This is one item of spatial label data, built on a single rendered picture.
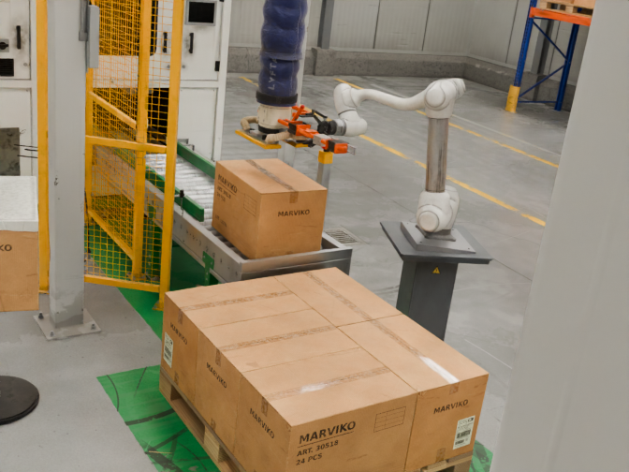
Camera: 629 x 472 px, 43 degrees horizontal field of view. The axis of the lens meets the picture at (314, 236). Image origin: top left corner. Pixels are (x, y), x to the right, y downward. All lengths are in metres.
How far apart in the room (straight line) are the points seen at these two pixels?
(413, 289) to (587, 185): 3.96
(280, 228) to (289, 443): 1.54
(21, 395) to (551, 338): 3.76
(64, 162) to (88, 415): 1.30
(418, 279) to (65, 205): 1.92
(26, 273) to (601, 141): 3.19
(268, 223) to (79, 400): 1.28
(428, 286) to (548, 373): 3.94
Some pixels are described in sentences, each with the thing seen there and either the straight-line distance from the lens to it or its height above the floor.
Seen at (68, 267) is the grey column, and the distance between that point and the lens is 4.53.
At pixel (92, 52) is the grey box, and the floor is 1.55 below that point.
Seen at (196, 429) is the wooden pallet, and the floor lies 0.02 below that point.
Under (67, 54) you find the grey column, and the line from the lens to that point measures 4.20.
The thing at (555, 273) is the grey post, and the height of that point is 2.06.
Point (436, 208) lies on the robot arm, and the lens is 4.00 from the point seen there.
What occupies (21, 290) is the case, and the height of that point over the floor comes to 0.71.
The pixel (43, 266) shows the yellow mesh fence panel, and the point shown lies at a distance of 5.07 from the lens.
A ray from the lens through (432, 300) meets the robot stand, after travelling 4.37.
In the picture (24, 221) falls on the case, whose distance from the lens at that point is 3.36.
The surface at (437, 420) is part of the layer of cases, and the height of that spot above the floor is 0.37.
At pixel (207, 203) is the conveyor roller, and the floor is 0.53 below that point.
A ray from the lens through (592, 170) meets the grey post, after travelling 0.36.
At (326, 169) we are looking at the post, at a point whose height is 0.89.
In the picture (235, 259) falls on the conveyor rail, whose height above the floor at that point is 0.59.
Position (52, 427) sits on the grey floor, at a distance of 3.88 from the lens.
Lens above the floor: 2.19
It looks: 20 degrees down
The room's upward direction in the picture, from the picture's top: 7 degrees clockwise
